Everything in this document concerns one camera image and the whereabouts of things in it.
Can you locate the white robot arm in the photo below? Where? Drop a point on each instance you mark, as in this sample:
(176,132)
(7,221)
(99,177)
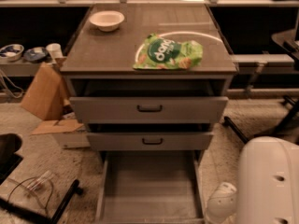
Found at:
(267,189)

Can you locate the blue patterned bowl left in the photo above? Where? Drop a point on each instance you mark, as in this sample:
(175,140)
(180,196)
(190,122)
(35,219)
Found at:
(11,53)

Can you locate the clear plastic wrapper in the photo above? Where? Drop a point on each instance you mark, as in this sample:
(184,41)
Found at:
(38,182)

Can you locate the grey drawer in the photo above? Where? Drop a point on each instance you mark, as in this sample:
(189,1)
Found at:
(145,101)
(117,137)
(150,187)

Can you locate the black stand leg left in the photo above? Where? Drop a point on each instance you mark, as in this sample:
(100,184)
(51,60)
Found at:
(37,218)

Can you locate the grey middle drawer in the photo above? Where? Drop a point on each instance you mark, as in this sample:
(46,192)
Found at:
(117,137)

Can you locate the grey bottom drawer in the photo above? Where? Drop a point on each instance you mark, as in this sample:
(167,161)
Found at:
(150,187)

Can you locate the dark blue plate bowl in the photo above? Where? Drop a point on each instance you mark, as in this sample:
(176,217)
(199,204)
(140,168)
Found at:
(35,55)

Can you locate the grey drawer cabinet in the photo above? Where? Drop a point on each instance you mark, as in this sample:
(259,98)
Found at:
(98,55)

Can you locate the brown cardboard box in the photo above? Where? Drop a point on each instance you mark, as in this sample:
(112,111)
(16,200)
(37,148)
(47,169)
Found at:
(47,95)

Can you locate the white bowl on cabinet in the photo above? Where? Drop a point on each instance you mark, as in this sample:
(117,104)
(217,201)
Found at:
(107,21)

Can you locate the green snack bag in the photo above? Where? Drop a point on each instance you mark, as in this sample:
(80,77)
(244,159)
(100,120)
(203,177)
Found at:
(159,53)

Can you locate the white paper cup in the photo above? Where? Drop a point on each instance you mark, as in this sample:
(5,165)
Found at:
(55,51)

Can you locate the black stand leg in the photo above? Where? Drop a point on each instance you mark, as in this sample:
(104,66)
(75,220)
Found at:
(229,123)
(37,218)

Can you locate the white cardboard box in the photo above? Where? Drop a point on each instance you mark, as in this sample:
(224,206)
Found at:
(67,131)

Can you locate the black stand leg right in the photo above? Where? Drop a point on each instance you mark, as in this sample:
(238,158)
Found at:
(229,123)

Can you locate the black chair seat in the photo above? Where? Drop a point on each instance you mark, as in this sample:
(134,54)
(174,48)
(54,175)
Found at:
(10,143)

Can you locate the grey top drawer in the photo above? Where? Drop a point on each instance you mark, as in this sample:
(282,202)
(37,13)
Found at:
(145,101)

